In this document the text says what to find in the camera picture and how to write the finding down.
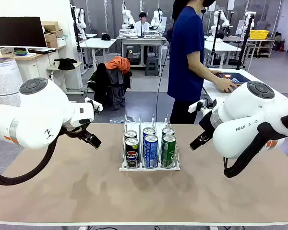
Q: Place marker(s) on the person in blue T-shirt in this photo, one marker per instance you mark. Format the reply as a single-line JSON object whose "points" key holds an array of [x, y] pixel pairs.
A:
{"points": [[184, 48]]}

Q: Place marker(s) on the orange jacket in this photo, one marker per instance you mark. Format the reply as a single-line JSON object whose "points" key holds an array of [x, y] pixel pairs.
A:
{"points": [[117, 63]]}

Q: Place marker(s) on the white wall sheet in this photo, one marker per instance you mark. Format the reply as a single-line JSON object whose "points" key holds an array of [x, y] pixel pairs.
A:
{"points": [[231, 4]]}

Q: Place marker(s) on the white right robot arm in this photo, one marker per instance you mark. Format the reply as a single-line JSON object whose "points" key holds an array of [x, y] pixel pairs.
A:
{"points": [[242, 107]]}

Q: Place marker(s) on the seated person in white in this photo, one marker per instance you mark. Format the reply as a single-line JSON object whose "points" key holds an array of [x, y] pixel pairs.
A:
{"points": [[142, 24]]}

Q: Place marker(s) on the white cylindrical air purifier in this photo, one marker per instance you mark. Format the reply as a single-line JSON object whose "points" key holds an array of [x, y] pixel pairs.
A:
{"points": [[2, 79]]}

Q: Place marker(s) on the large white side table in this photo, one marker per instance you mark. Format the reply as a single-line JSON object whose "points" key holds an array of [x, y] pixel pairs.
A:
{"points": [[256, 75]]}

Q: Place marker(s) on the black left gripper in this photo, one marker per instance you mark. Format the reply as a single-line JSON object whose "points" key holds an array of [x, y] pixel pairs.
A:
{"points": [[74, 127]]}

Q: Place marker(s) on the right wrist camera unit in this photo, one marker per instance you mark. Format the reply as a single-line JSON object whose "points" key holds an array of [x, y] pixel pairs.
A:
{"points": [[194, 106]]}

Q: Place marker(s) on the white background table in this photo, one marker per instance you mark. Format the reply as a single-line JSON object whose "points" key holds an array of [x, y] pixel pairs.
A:
{"points": [[225, 48], [98, 42]]}

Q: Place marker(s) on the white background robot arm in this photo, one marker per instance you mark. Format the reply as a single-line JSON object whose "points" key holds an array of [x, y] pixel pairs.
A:
{"points": [[80, 19], [248, 22], [126, 14], [157, 19], [218, 20]]}

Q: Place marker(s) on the black computer tower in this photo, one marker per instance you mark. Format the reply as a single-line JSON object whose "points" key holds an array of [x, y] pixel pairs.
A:
{"points": [[134, 55]]}

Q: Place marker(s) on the wooden low shelf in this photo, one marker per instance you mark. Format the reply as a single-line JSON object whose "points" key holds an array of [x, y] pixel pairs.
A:
{"points": [[264, 48]]}

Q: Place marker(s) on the person's right hand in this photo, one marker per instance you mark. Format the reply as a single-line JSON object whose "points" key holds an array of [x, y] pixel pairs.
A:
{"points": [[224, 85]]}

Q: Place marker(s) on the blue beverage can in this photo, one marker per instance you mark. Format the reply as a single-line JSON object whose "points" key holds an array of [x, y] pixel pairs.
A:
{"points": [[150, 151], [148, 131]]}

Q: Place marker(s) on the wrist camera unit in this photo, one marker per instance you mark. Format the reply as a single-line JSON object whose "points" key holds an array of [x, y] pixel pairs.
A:
{"points": [[96, 105], [194, 106]]}

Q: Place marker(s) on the clear acrylic can dispenser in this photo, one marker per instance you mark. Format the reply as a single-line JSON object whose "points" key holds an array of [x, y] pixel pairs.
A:
{"points": [[148, 168]]}

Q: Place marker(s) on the dark clothes on chair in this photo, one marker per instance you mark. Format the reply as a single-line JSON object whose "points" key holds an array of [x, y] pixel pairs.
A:
{"points": [[110, 88]]}

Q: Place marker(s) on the person's left hand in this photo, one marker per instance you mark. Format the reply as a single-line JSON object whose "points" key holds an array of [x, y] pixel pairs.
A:
{"points": [[216, 71]]}

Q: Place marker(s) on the clear storage box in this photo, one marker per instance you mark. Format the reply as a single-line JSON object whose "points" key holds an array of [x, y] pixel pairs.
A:
{"points": [[154, 33], [127, 33]]}

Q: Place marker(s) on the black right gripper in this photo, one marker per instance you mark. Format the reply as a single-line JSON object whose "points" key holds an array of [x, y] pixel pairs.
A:
{"points": [[207, 125]]}

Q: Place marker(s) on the small white side table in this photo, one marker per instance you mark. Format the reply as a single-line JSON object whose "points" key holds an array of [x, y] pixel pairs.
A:
{"points": [[78, 65]]}

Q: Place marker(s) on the brown cardboard box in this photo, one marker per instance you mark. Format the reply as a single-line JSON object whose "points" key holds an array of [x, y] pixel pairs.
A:
{"points": [[50, 25], [59, 33], [52, 44], [50, 37]]}

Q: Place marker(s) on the dark green beverage can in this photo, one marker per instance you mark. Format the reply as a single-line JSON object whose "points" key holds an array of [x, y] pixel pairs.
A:
{"points": [[168, 130], [168, 151]]}

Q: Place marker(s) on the white background desk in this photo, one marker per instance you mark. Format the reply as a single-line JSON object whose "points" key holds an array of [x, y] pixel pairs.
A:
{"points": [[141, 39]]}

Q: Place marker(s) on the black cap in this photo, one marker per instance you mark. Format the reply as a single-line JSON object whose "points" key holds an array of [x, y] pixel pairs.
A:
{"points": [[105, 37]]}

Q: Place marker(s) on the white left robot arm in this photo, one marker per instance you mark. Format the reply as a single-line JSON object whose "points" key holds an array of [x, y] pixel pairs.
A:
{"points": [[38, 107]]}

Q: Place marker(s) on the black tripod pole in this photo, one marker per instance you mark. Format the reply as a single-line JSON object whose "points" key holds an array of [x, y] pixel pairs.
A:
{"points": [[215, 39], [244, 43]]}

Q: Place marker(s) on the left wrist camera unit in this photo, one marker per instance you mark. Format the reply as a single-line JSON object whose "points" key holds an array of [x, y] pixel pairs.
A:
{"points": [[96, 105]]}

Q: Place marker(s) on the black Pepsi can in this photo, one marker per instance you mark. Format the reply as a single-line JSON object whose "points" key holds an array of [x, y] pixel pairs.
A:
{"points": [[130, 134], [132, 153]]}

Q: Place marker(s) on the black cloth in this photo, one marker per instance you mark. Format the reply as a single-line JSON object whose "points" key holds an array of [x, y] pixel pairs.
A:
{"points": [[66, 64]]}

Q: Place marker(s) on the black keyboard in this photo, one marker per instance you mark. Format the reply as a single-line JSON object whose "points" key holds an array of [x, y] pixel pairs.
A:
{"points": [[42, 50]]}

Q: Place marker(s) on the green plate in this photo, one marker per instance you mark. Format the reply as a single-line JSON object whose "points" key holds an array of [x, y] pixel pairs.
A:
{"points": [[21, 52]]}

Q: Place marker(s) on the black computer monitor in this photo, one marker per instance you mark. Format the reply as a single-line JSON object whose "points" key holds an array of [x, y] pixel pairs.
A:
{"points": [[16, 31]]}

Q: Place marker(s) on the person's right forearm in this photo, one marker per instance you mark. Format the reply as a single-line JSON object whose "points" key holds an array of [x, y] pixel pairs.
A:
{"points": [[204, 70]]}

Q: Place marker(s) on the grey step stool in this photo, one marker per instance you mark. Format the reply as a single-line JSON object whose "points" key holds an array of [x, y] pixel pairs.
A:
{"points": [[151, 65]]}

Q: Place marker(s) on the red fire extinguisher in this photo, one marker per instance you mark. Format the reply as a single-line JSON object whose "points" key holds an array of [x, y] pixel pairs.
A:
{"points": [[280, 46]]}

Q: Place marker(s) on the small white box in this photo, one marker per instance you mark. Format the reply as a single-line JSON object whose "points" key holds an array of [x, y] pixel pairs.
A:
{"points": [[61, 42]]}

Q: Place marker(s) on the yellow plastic crate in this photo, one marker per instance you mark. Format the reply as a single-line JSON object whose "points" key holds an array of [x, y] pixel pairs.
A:
{"points": [[259, 34]]}

